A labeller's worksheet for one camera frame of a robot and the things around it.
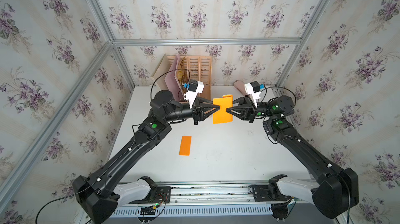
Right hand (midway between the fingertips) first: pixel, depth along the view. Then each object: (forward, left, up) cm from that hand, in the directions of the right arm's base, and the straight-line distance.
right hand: (229, 111), depth 58 cm
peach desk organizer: (+60, +14, -28) cm, 68 cm away
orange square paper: (+4, +21, -41) cm, 46 cm away
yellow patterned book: (+45, +24, -19) cm, 55 cm away
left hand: (-2, +4, +3) cm, 6 cm away
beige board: (+33, +36, -12) cm, 51 cm away
